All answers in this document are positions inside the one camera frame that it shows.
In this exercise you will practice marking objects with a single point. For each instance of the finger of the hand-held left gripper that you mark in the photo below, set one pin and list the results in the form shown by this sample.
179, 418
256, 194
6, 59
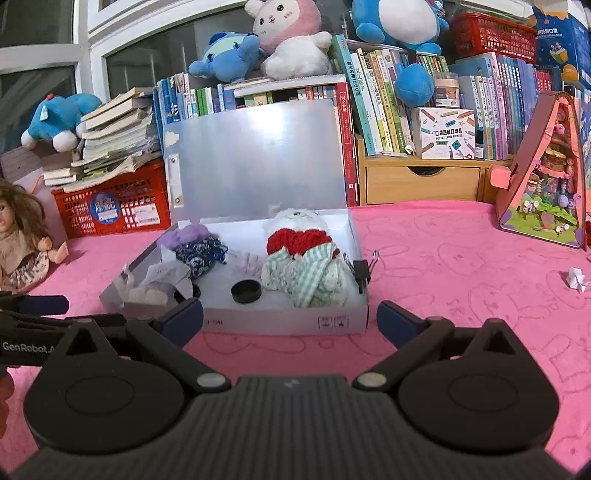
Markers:
41, 303
97, 319

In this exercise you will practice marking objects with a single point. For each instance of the red plastic basket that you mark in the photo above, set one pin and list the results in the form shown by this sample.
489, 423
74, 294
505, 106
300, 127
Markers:
494, 37

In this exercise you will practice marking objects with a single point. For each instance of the black binder clip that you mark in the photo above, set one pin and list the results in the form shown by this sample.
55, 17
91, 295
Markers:
361, 272

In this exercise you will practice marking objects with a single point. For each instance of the blue and white plush toy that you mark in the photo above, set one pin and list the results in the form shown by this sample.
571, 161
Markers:
55, 120

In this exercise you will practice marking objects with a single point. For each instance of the black round lid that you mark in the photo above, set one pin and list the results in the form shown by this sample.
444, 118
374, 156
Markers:
246, 291

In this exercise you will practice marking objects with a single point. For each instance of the stack of worn books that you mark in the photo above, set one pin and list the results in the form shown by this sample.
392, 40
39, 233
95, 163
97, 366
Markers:
115, 138

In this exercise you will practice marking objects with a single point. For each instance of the wooden drawer box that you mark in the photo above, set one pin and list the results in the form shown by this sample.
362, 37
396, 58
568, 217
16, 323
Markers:
415, 184

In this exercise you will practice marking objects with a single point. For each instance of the pink and white plush toy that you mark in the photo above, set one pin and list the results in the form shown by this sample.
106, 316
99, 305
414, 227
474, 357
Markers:
286, 55

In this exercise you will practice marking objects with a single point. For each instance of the row of tall green books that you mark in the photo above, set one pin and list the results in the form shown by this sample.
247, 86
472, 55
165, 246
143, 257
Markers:
378, 92

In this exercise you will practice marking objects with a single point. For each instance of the white label printer box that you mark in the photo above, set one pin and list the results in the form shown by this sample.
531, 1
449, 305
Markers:
443, 134

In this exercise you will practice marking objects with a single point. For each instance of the white fluffy plush toy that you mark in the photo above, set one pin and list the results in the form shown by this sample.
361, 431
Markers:
295, 219

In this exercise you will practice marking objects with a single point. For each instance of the green striped cloth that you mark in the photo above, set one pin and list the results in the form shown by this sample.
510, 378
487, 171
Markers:
304, 277

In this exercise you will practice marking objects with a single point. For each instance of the row of blue-spined books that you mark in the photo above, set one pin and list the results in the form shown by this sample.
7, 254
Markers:
498, 92

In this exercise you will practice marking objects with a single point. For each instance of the large blue plush toy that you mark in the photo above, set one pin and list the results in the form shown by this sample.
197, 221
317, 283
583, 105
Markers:
397, 18

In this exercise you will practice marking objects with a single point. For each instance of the purple plush toy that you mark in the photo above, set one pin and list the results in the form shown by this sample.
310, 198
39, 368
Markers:
189, 234

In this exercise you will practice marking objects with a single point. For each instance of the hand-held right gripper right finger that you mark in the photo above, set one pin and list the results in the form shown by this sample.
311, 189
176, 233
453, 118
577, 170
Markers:
397, 321

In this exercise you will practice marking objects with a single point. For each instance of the navy floral fabric pouch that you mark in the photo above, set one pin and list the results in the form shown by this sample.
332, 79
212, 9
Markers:
198, 258

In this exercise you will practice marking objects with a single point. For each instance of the red plastic crate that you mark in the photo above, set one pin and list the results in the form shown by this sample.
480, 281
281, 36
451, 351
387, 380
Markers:
138, 194

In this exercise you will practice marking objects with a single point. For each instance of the brown-haired baby doll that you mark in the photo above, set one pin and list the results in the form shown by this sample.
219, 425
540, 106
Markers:
18, 249

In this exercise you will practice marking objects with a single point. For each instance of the red knitted yarn piece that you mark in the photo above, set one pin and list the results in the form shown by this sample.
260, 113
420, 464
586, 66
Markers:
295, 242

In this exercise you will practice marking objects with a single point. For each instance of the blue cardboard carton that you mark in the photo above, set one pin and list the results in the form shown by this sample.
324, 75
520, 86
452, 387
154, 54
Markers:
558, 46

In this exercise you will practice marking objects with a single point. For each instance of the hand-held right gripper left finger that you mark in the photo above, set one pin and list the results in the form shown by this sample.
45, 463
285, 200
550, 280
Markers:
184, 318

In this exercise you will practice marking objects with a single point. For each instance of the white cardboard box with lid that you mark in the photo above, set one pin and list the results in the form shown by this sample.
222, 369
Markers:
258, 152

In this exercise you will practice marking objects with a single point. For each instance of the small crumpled paper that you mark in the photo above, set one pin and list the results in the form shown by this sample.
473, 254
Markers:
577, 279

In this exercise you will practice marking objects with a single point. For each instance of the row of thin colourful books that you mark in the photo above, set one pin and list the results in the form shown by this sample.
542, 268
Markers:
207, 99

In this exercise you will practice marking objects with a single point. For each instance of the pale pink fabric piece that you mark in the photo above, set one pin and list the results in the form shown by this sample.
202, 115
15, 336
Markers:
247, 265

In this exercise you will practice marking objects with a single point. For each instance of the blue long-eared plush toy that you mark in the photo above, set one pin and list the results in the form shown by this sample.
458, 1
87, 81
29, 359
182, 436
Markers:
231, 60

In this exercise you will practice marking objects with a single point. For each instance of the person's left hand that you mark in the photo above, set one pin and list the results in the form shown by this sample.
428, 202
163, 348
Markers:
3, 392

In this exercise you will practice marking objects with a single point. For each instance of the pink miniature house model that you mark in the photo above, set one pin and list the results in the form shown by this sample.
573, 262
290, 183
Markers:
521, 184

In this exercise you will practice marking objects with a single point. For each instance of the pink bunny print blanket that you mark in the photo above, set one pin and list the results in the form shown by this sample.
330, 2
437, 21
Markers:
461, 277

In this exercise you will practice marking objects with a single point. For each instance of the white tissue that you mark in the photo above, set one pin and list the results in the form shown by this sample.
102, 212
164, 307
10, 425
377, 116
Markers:
147, 295

